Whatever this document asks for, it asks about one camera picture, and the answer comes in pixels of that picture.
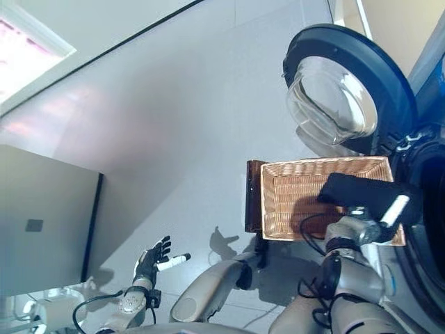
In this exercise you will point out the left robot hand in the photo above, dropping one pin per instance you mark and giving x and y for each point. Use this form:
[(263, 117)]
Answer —
[(149, 264)]

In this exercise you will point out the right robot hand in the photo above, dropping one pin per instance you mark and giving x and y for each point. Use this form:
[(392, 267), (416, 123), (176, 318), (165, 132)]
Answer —
[(391, 215)]

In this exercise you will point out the round glass washing machine door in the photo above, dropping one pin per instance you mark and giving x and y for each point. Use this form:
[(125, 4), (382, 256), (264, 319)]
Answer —
[(330, 97)]

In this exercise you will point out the grey square wall switch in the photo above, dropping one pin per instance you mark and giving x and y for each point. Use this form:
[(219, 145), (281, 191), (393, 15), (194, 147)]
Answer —
[(34, 225)]

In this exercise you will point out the grey washing machine body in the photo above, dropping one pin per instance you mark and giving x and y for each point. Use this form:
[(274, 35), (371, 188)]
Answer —
[(432, 195)]

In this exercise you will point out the grey robot torso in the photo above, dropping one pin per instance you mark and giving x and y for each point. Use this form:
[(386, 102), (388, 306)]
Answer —
[(191, 330)]

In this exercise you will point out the grey cabinet with black edge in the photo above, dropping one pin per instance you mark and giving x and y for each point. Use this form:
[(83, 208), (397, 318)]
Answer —
[(48, 195)]

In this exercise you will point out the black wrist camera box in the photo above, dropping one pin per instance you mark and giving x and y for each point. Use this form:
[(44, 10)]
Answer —
[(155, 298)]

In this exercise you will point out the bright white framed window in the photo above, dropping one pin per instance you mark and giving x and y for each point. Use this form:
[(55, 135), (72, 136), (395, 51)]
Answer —
[(24, 52)]

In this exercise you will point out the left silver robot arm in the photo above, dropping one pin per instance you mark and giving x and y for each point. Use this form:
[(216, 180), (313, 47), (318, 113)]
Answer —
[(132, 302)]

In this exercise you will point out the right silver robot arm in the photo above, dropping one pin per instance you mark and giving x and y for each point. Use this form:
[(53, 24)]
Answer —
[(358, 268)]

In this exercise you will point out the dark brown wooden stool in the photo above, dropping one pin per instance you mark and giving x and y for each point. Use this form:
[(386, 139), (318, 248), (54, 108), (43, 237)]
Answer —
[(252, 198)]

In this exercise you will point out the grey robot leg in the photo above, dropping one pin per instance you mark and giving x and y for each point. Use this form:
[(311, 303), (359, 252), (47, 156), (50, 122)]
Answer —
[(208, 288), (302, 316)]

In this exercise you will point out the right grey robot leg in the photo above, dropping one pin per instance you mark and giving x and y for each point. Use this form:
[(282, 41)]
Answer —
[(302, 316)]

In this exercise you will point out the black garment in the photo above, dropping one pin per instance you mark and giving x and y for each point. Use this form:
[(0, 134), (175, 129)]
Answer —
[(361, 195)]

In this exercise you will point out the white shelf frame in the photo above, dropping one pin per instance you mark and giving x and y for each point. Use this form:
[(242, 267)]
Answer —
[(361, 17)]

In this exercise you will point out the woven wicker basket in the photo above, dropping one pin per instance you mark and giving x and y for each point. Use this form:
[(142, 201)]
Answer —
[(288, 188)]

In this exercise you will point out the left grey robot leg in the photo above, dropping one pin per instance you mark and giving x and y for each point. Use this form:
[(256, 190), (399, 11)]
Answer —
[(208, 288)]

